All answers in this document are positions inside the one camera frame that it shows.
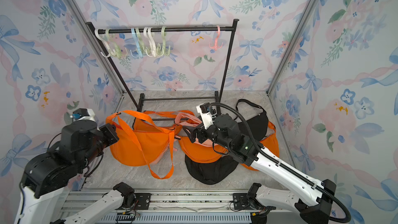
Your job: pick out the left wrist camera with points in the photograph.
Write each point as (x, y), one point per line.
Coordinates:
(83, 114)

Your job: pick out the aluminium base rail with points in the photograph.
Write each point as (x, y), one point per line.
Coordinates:
(195, 206)

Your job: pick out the pink bag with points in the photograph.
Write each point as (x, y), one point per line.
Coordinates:
(182, 119)

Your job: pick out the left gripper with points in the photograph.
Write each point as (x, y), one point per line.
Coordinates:
(111, 129)

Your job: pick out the white hook middle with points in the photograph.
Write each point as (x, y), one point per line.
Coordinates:
(151, 49)

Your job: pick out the black bag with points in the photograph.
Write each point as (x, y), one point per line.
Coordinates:
(255, 118)
(211, 173)

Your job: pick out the white hook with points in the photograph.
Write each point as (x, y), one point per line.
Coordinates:
(106, 51)
(151, 49)

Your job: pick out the black clothes rack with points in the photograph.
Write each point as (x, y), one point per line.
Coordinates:
(140, 103)

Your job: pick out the white hook far left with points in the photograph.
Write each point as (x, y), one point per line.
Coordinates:
(106, 51)

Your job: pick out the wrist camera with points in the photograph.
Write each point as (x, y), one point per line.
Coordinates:
(83, 114)
(207, 113)

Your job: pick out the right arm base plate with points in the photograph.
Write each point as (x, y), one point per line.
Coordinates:
(242, 202)

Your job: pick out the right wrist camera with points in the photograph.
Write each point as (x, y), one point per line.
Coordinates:
(207, 113)

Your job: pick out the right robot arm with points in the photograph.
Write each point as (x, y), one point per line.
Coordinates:
(311, 198)

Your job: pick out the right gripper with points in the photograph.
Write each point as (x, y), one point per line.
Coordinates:
(201, 130)

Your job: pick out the light green hook right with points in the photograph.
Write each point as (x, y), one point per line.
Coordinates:
(163, 49)

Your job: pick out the pink hook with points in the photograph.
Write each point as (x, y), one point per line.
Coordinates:
(216, 44)

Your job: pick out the light green hook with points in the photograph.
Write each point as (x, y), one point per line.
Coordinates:
(163, 49)
(116, 51)
(141, 42)

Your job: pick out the light green hook left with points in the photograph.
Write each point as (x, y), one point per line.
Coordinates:
(116, 51)

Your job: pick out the light blue hook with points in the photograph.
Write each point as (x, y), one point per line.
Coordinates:
(137, 43)

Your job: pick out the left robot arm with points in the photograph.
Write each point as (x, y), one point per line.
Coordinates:
(46, 176)

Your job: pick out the light green hook middle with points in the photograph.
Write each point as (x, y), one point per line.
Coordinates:
(141, 42)

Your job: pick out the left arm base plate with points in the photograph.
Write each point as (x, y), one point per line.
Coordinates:
(139, 201)

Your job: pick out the orange bag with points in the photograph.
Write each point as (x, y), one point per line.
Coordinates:
(271, 141)
(141, 142)
(207, 152)

